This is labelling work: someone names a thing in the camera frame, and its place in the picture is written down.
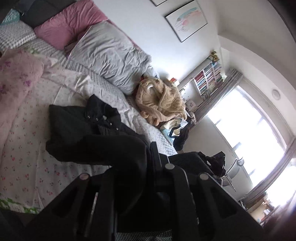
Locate black padded coat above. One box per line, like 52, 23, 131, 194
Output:
46, 94, 215, 235

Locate cherry print bed sheet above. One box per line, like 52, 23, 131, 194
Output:
0, 37, 179, 210

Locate pink floral quilt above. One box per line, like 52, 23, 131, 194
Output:
0, 49, 59, 150

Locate teal patterned pillow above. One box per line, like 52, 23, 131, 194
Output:
1, 9, 21, 26

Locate white bookshelf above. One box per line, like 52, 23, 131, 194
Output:
179, 57, 228, 103

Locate window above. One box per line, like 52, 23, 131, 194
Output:
205, 88, 287, 186

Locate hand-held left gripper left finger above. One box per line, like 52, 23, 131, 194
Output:
14, 169, 119, 241

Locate grey curtain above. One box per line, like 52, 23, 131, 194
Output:
191, 69, 244, 121
240, 149, 296, 209

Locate light grey pillow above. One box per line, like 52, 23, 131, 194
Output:
64, 22, 160, 96

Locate houndstooth cloth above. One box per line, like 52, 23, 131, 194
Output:
116, 229, 173, 241

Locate dark grey headboard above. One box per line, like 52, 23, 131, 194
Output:
0, 0, 77, 29

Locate framed feather picture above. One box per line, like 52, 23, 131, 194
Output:
165, 0, 208, 43

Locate dark clothes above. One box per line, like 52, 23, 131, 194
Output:
199, 151, 226, 179

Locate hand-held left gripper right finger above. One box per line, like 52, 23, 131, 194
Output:
150, 141, 267, 241

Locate white printed bag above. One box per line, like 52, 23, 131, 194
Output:
161, 118, 188, 139

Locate green print cloth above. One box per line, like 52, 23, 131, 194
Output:
0, 194, 40, 215

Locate beige fleece blanket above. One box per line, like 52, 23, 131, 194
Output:
135, 77, 187, 126

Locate grey chair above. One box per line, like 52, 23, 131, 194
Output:
219, 157, 246, 192

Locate pink pillow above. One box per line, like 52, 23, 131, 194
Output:
34, 0, 110, 51

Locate grey checked pillow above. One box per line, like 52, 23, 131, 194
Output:
0, 20, 37, 49

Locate wooden desk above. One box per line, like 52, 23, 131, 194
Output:
240, 199, 287, 223

